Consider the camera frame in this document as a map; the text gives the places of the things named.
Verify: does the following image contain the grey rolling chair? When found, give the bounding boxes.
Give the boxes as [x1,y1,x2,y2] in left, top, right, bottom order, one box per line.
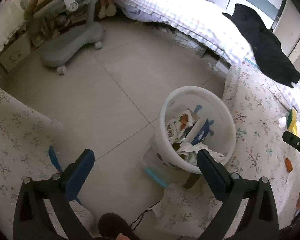
[33,0,104,75]

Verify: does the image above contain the yellow sponge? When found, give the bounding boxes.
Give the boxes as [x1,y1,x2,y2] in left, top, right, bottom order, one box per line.
[286,108,297,132]

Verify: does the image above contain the trash inside bin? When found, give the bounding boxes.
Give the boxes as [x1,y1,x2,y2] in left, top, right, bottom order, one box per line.
[166,105,225,166]

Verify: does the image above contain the white door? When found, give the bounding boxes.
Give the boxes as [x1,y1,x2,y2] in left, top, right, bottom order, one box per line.
[274,0,300,72]

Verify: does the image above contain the blue stick on floor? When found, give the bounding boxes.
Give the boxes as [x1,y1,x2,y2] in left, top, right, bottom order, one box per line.
[48,146,82,205]

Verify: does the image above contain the plush toy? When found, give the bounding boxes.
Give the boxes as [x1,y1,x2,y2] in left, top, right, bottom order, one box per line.
[98,0,116,19]

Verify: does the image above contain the black garment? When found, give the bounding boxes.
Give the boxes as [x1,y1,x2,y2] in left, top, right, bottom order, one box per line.
[223,4,300,88]

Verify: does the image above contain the black cable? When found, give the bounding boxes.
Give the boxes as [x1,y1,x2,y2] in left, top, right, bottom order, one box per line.
[128,200,166,231]

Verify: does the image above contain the orange peel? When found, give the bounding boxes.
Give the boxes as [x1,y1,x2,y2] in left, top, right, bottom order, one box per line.
[285,158,293,173]

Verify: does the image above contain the small white tissue wad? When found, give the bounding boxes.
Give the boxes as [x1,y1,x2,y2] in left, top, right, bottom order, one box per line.
[278,116,287,128]

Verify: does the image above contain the white plastic trash bin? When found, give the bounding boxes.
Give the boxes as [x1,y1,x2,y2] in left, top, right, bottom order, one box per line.
[151,86,236,174]

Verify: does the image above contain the purple checked quilt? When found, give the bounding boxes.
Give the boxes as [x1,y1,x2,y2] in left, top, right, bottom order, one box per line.
[108,0,300,117]

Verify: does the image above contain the floral bed sheet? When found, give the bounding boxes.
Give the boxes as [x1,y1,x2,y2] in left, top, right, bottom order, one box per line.
[0,66,300,239]

